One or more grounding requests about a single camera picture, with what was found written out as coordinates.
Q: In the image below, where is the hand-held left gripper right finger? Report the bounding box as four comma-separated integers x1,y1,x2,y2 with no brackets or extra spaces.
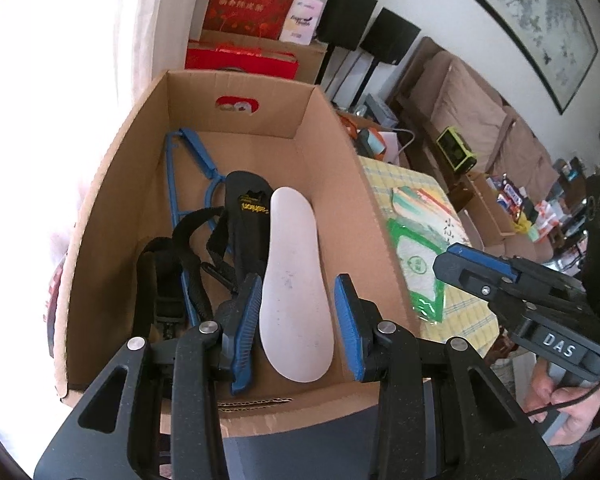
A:
333,274,565,480

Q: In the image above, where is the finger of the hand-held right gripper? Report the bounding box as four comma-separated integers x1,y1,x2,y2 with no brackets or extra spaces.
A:
447,242,587,288
432,251,533,307

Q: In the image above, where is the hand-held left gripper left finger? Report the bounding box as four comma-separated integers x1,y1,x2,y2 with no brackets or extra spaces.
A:
34,274,267,480

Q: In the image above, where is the foam shoe insole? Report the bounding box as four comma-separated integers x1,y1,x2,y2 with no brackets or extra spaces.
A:
258,186,335,384

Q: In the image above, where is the black sandal with yellow label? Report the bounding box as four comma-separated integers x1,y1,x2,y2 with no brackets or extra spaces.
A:
172,170,277,312

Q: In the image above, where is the brown cardboard box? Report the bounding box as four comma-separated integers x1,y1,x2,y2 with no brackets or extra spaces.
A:
54,70,424,442

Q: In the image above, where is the blue plastic clothes hanger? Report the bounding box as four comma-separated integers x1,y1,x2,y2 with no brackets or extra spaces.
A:
164,127,232,327

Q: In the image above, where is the person's right hand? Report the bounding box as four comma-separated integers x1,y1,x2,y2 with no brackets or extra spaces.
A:
524,354,600,447

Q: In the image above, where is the yellow checkered tablecloth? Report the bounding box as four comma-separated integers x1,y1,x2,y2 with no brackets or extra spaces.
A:
357,155,502,362

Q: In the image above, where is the shallow cardboard tray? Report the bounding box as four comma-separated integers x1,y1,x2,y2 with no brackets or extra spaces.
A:
466,172,527,240

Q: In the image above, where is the green printed plastic bag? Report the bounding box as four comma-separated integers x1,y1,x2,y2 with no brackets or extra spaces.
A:
385,217,449,324

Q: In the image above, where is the printed paper fan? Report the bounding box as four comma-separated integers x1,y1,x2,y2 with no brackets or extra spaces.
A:
390,186,473,252

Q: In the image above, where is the green portable radio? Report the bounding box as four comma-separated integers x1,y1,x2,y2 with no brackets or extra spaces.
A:
436,126,479,172

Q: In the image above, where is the beige sofa cushion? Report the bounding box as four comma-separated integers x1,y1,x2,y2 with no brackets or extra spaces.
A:
427,62,505,161
490,120,556,196

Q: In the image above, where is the brown sofa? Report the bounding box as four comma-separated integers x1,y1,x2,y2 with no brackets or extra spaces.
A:
389,36,587,263

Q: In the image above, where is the cardboard box of clutter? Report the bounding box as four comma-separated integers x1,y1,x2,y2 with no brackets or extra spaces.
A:
337,110,398,162

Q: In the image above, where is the grey flat box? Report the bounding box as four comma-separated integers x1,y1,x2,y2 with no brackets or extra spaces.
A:
364,95,399,129

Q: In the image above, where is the black speaker stand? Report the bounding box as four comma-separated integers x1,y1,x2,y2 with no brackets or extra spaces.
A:
316,46,337,92
351,59,378,110

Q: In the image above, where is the black speaker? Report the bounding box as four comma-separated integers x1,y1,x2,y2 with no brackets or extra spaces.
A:
361,7,422,67
319,0,379,52

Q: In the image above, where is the framed ink painting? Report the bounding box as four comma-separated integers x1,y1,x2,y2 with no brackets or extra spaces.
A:
449,0,600,115

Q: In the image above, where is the flat red gift box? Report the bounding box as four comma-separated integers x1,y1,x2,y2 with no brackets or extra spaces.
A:
185,45,301,82

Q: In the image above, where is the red gift bag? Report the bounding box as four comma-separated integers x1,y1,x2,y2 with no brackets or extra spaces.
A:
202,0,304,42

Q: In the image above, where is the white sheer curtain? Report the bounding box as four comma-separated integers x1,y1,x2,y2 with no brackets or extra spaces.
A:
0,0,223,321

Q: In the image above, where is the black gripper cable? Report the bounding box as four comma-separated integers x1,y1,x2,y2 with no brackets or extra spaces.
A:
526,384,600,419

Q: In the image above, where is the white cable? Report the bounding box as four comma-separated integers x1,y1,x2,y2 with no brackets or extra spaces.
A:
391,129,417,167

